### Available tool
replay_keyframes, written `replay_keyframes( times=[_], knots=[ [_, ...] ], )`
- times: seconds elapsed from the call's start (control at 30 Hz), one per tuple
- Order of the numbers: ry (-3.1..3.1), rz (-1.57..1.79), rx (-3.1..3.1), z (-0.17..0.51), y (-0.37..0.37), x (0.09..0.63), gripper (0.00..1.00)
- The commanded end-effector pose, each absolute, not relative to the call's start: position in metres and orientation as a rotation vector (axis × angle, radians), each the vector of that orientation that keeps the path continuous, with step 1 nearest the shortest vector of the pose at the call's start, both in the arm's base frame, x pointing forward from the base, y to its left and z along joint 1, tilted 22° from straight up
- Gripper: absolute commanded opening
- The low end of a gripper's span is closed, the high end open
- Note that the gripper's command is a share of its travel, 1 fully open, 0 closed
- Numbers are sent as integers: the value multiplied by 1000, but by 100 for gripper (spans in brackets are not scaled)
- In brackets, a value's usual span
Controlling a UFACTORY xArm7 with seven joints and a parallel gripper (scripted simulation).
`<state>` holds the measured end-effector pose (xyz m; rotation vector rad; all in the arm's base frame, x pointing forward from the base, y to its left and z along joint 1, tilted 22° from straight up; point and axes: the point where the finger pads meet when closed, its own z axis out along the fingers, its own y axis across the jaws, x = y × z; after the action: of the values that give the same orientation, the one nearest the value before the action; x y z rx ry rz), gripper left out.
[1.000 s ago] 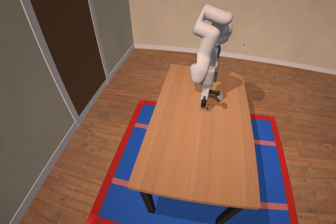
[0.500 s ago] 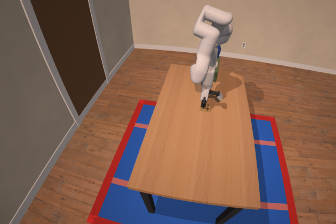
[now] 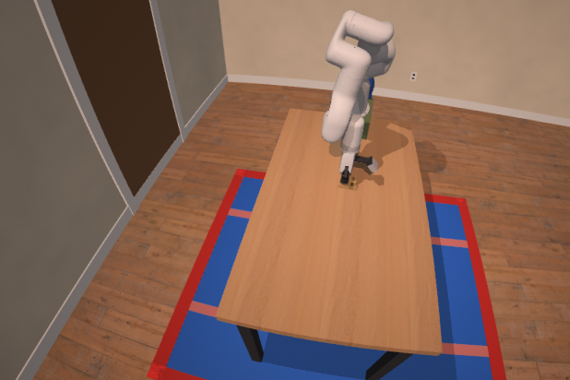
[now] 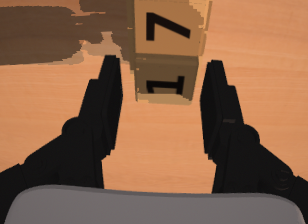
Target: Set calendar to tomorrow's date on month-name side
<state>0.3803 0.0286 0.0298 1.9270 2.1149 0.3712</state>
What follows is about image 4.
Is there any tan number cube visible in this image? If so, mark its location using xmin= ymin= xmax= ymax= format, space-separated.
xmin=134 ymin=53 xmax=199 ymax=105
xmin=131 ymin=0 xmax=209 ymax=57

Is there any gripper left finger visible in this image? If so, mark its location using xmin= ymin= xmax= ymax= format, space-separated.
xmin=0 ymin=55 xmax=123 ymax=224

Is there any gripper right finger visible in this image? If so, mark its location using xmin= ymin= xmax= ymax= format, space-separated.
xmin=200 ymin=60 xmax=308 ymax=224

